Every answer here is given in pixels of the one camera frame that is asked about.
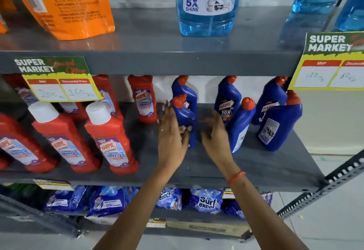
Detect grey metal shelf rack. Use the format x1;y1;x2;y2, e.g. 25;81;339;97
0;0;364;243

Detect person's right hand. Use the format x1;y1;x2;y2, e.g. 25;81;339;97
200;109;242;178

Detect person's right forearm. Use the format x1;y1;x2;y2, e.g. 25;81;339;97
227;173;310;250

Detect row of red cleaner bottles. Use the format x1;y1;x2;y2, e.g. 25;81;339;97
0;74;158;175

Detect green yellow price card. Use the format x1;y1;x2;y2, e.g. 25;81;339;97
288;31;364;91
14;56;103;103

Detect large orange refill pouch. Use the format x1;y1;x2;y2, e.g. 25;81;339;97
7;0;115;41

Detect row of blue cleaner bottles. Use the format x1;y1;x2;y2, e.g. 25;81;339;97
171;75;303;154

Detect person's left forearm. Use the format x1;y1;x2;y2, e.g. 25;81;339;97
92;169;174;250

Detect person's left hand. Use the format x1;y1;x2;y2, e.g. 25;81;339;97
157;101;192;174

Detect dark green packets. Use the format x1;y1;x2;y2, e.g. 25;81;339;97
0;183;46;203

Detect blue orange-capped cleaner bottle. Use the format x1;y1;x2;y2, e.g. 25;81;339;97
170;94;198;149

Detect orange thread wristband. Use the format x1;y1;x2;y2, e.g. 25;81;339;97
227;171;246;187

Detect blue detergent packet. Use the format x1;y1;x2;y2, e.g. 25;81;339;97
44;185;86;213
86;186;140;218
188;189;224;214
155;188;183;211
221;191;274;220

